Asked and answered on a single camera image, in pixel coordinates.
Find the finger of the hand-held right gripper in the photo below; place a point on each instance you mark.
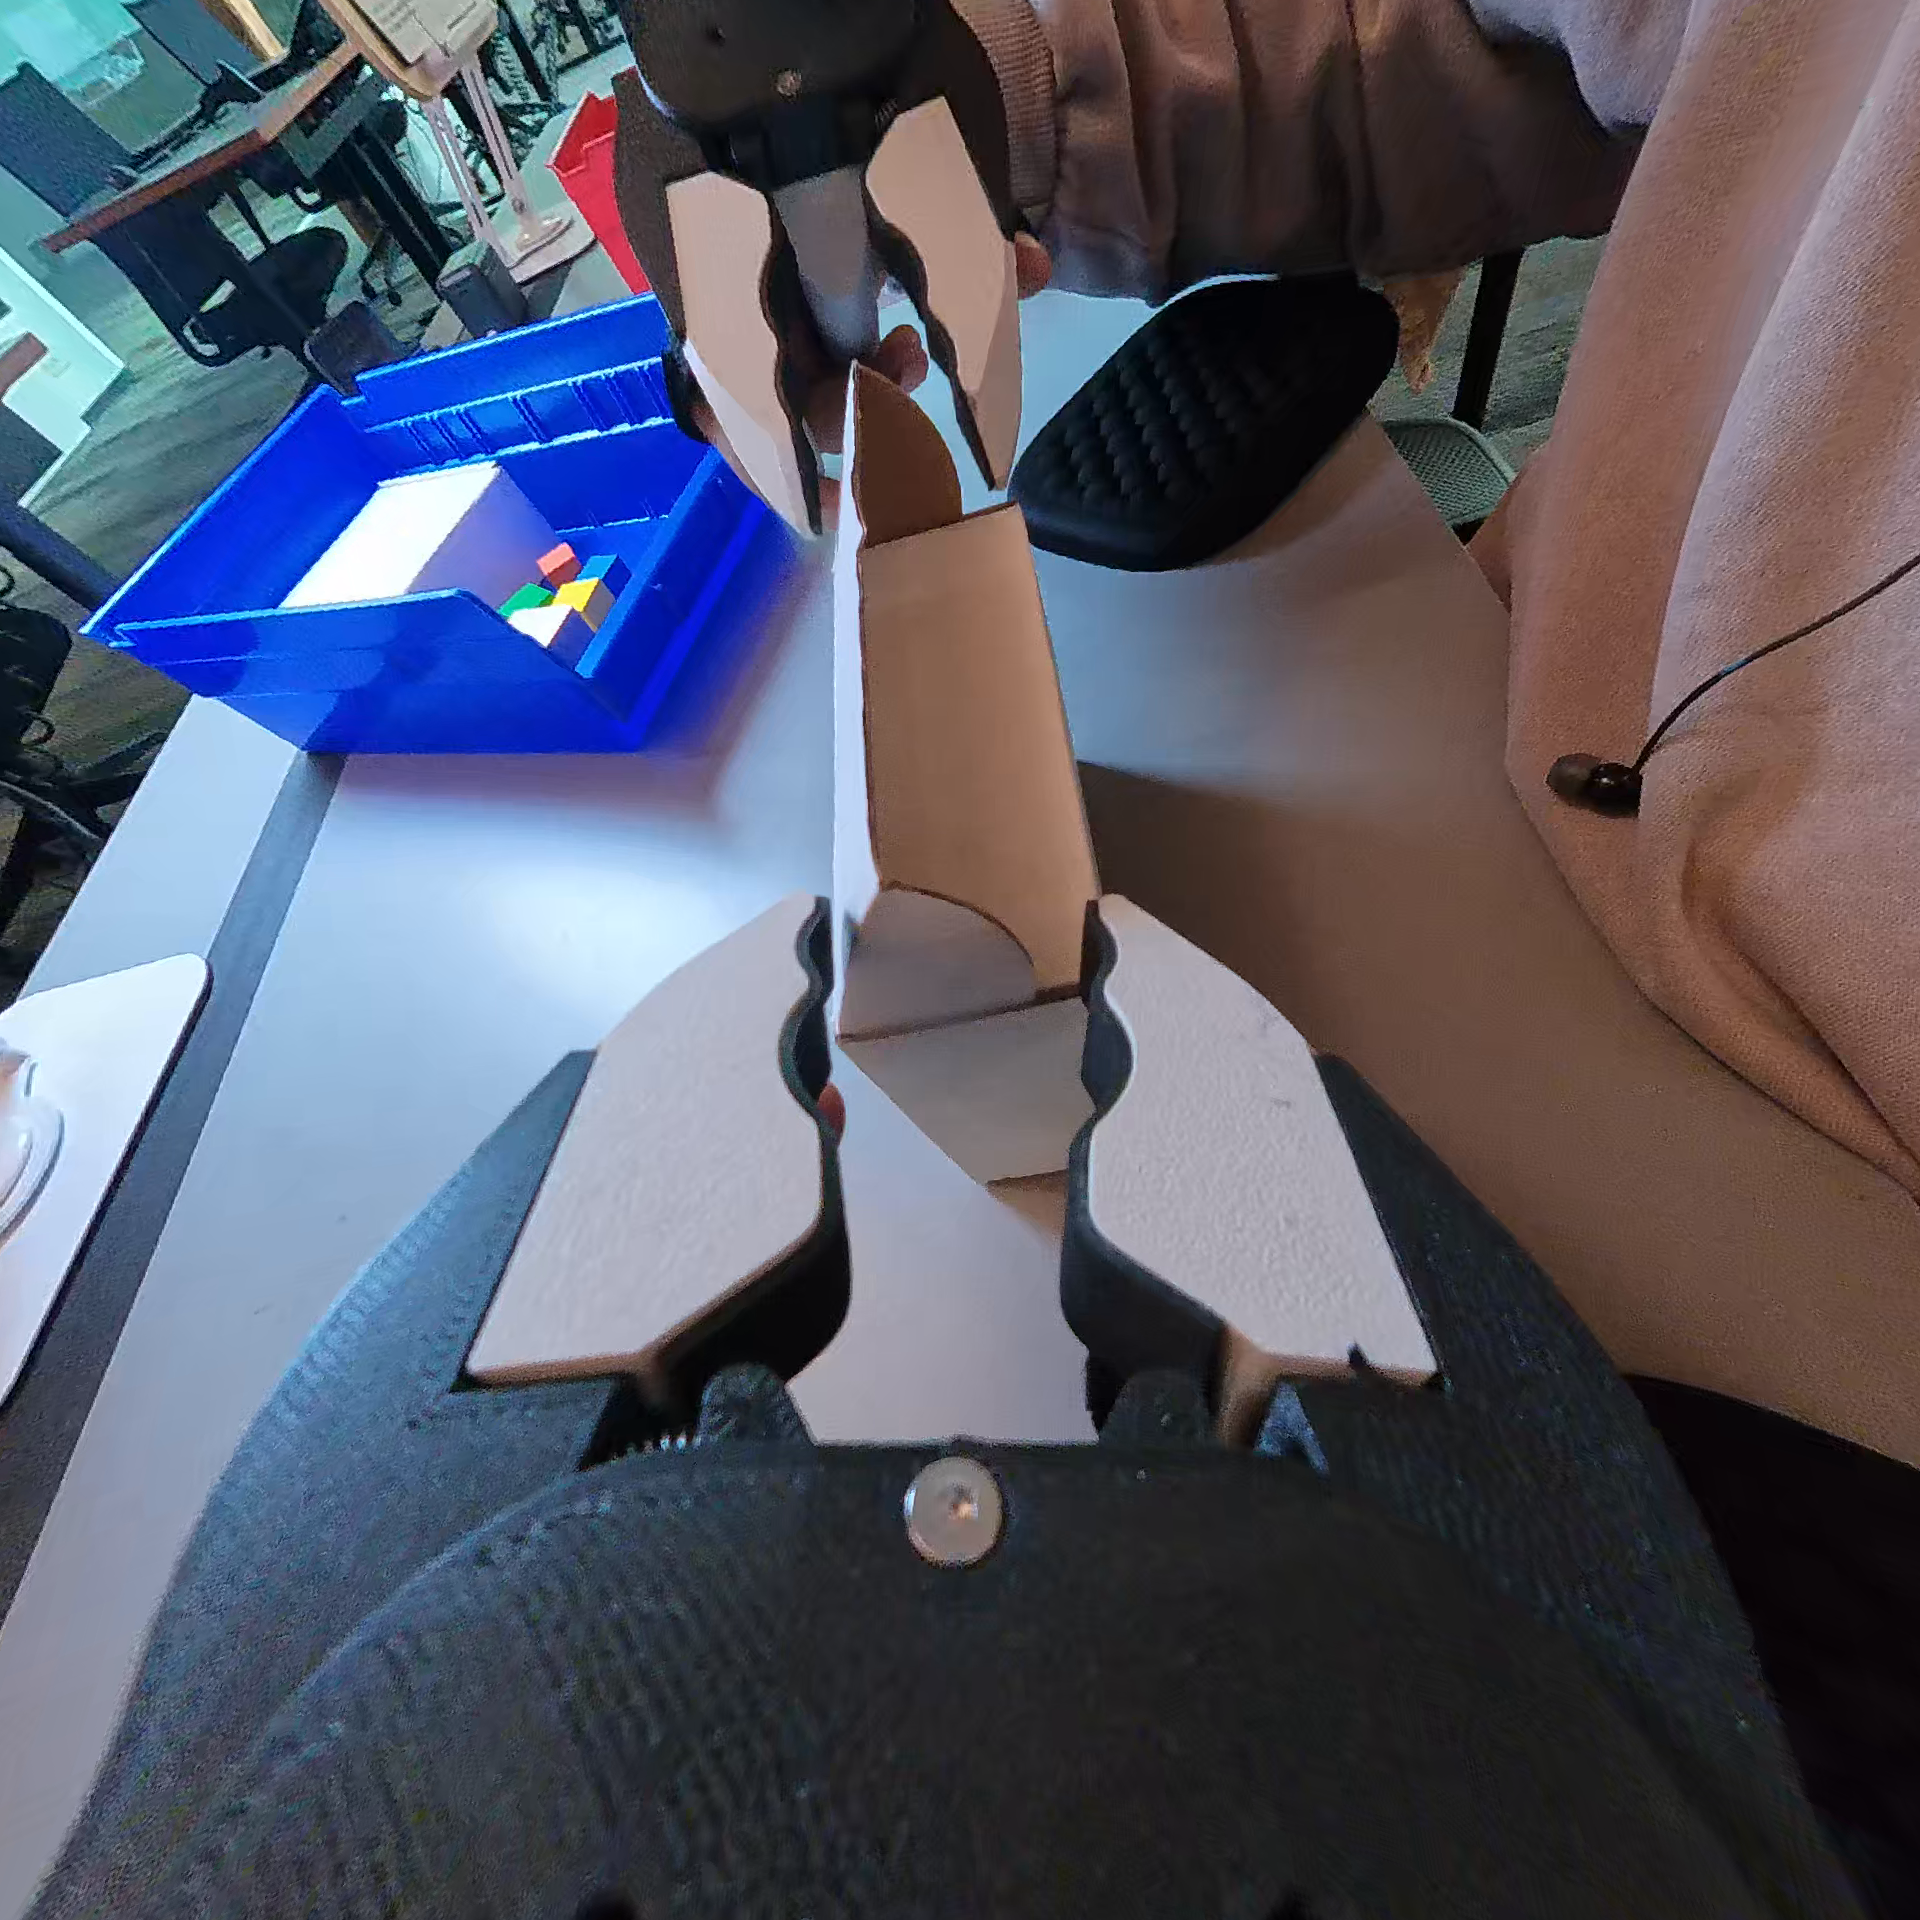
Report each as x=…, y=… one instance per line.
x=733, y=329
x=961, y=271

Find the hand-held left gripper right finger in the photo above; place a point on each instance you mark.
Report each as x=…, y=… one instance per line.
x=1244, y=1201

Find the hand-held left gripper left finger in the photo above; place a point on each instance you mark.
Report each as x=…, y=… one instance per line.
x=660, y=1201

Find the small blue cube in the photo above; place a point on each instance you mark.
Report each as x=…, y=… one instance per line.
x=603, y=571

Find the small yellow cube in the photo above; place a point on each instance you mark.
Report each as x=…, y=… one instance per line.
x=581, y=600

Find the small green cube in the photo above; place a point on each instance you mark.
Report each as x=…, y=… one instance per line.
x=523, y=602

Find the white cardboard box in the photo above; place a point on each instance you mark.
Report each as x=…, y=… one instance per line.
x=961, y=721
x=389, y=539

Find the blue plastic bin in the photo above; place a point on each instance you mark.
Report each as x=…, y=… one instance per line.
x=375, y=674

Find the person's right forearm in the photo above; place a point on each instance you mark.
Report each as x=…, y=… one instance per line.
x=1276, y=135

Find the person's right hand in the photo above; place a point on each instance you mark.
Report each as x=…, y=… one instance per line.
x=901, y=359

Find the red plastic bin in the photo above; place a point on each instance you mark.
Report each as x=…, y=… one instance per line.
x=593, y=181

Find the black chair armrest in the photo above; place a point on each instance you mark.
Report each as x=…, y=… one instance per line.
x=1201, y=421

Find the white stand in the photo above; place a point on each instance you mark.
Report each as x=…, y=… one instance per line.
x=481, y=150

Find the large pale wooden cube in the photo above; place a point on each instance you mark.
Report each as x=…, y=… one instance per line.
x=543, y=626

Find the black office chair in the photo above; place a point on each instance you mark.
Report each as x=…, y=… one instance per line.
x=253, y=294

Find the black chair leg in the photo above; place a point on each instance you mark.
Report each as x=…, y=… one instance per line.
x=1484, y=346

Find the white mat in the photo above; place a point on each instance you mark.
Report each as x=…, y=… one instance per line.
x=106, y=1141

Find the brown desk with black legs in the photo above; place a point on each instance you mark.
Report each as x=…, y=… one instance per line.
x=195, y=165

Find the clear glass dish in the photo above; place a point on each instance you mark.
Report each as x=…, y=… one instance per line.
x=27, y=1155

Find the person's dark trouser leg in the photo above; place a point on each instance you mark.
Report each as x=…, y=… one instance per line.
x=1800, y=1651

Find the person's pink hoodie torso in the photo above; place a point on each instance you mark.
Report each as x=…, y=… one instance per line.
x=1724, y=600

